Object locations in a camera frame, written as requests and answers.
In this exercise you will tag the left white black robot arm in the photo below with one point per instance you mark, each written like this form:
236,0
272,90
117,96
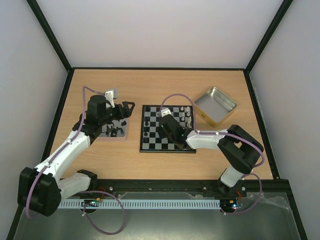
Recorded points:
41,189

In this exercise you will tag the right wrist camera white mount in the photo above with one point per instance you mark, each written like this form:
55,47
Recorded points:
165,111

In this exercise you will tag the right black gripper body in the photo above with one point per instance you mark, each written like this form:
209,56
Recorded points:
166,122

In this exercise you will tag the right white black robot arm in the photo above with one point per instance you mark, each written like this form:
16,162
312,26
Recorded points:
242,151

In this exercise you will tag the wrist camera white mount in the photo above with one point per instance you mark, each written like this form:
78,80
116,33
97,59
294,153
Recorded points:
165,111
110,95

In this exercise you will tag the light blue slotted cable duct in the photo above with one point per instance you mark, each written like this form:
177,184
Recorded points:
137,204

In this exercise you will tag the pink tin with black pieces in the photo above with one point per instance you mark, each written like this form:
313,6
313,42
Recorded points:
102,137

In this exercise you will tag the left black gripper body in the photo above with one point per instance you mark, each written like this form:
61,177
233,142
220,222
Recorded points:
118,116

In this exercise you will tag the black aluminium frame rail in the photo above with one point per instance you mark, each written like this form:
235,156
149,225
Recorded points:
206,188

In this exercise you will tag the gold silver empty tin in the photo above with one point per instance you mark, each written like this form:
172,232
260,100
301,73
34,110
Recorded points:
214,106

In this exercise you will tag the black silver chess board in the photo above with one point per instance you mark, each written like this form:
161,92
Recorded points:
153,143

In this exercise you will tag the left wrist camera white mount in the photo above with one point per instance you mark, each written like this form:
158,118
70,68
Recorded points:
110,95

